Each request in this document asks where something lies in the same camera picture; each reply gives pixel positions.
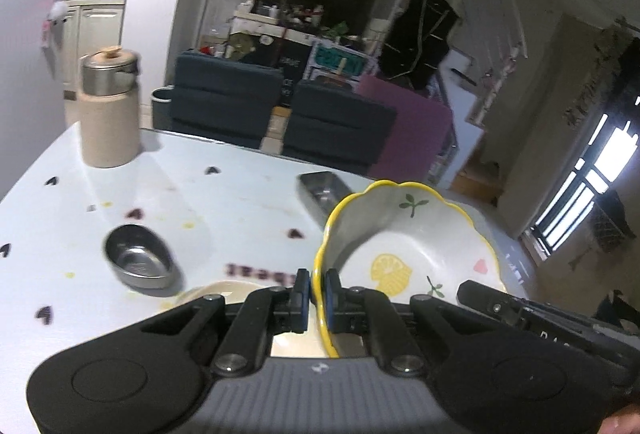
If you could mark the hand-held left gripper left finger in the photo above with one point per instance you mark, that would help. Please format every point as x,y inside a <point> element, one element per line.
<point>300,301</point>

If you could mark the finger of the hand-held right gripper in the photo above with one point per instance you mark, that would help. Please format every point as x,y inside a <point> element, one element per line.
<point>495,306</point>

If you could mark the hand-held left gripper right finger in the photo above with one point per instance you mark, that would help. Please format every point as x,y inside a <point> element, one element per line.
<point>331,304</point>

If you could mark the floral bowl with yellow rim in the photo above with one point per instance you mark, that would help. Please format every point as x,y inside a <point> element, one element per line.
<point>390,234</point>

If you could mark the steel rectangular container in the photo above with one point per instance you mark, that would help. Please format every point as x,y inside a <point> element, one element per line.
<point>322,191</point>

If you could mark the round steel bowl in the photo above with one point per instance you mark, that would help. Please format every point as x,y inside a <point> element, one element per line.
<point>140,259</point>

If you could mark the person's right forearm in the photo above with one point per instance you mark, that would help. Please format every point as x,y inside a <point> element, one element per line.
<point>622,425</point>

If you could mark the dark cloth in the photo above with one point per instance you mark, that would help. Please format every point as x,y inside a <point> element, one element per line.
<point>620,309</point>

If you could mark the hanging net bag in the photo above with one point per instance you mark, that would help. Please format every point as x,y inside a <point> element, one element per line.
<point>612,224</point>

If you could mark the barred window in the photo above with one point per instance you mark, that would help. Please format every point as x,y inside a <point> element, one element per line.
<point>585,184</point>

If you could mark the dark padded chair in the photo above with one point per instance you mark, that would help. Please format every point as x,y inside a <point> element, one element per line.
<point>335,129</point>
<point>225,99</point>

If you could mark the purple chair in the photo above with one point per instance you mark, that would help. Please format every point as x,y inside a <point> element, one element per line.
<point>420,129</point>

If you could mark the black letter board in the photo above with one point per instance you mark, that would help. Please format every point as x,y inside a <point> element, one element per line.
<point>290,74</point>

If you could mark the trash bin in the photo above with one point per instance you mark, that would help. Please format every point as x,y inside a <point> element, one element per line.
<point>161,109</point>

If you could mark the teal plate sign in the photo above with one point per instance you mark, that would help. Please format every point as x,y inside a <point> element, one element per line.
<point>340,59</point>

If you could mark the hanging dried flowers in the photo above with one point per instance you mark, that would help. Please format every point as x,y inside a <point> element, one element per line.
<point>595,74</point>

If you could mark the beige kettle with steel top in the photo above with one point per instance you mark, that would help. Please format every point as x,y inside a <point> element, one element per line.
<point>107,129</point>

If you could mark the black jacket with white trim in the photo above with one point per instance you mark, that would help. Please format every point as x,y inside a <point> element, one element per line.
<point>420,34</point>

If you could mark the stair railing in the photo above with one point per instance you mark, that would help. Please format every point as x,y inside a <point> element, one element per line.
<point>500,14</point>

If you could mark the cream shelf rack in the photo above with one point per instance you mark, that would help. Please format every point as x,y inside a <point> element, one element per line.
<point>265,1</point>

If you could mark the white kitchen cabinet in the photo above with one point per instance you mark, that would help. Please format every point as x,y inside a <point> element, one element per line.
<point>92,44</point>

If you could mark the white fluffy pompon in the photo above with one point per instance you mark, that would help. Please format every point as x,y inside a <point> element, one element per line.
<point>57,11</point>

